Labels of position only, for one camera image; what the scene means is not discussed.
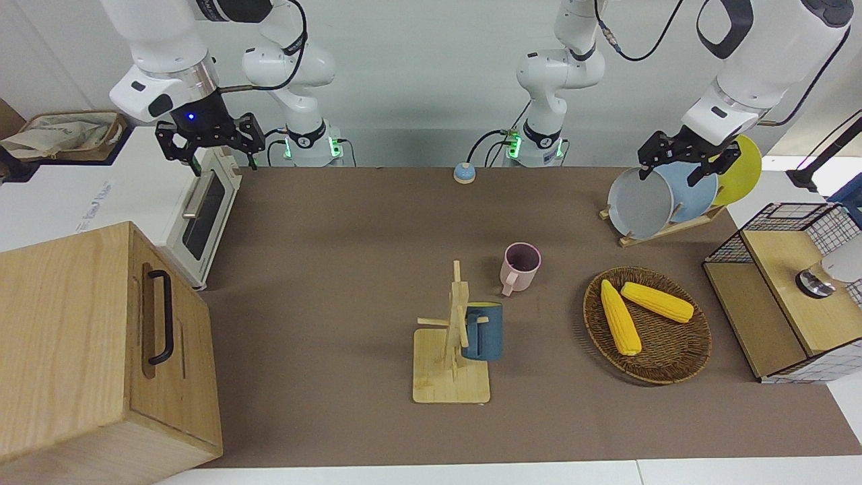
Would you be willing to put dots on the dark blue mug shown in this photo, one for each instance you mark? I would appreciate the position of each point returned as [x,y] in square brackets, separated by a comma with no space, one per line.
[488,333]

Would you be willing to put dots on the black stand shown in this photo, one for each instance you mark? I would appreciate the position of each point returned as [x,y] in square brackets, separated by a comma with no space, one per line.
[805,176]

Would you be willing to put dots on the wooden plate rack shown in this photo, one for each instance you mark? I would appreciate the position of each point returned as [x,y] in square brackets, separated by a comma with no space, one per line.
[646,236]

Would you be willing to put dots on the pink mug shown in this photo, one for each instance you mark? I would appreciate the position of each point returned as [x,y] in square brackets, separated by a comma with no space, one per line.
[522,269]

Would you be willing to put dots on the grey plate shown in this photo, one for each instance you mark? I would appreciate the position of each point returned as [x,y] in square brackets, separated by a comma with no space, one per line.
[640,205]

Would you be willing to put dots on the light blue plate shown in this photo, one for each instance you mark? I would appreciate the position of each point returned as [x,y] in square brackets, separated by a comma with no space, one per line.
[693,199]

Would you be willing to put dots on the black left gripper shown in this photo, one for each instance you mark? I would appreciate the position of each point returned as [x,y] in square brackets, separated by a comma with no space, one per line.
[693,147]

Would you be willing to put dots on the blue plastic item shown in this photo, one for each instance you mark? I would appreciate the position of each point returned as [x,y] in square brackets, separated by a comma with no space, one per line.
[850,199]

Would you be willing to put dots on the brown table mat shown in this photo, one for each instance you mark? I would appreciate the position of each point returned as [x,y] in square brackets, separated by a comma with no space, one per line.
[337,236]

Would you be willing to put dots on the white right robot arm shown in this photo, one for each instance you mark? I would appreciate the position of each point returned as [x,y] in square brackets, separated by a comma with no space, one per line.
[161,34]

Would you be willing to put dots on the white toaster oven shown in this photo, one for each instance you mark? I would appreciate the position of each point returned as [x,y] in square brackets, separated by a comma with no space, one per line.
[101,188]

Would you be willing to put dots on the cardboard box with bags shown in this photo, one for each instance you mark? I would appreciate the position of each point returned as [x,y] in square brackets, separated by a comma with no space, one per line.
[67,131]

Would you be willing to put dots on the wooden mug tree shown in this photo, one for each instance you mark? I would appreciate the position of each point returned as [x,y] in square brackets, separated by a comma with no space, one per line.
[448,387]

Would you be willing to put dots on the yellow corn cob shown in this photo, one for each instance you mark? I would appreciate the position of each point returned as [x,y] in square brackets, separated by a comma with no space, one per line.
[621,320]
[656,302]

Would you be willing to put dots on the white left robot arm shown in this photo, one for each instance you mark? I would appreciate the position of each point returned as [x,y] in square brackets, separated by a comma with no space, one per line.
[768,54]

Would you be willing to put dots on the wooden cabinet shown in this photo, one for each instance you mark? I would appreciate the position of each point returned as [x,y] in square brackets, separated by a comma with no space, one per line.
[67,337]

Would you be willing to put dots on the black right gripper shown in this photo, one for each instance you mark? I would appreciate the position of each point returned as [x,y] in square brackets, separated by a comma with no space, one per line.
[199,124]

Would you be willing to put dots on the brown wicker basket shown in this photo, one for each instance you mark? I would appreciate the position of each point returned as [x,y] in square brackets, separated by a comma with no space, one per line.
[667,350]

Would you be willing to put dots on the yellow plate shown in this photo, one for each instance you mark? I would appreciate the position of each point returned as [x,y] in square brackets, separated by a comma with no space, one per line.
[744,172]

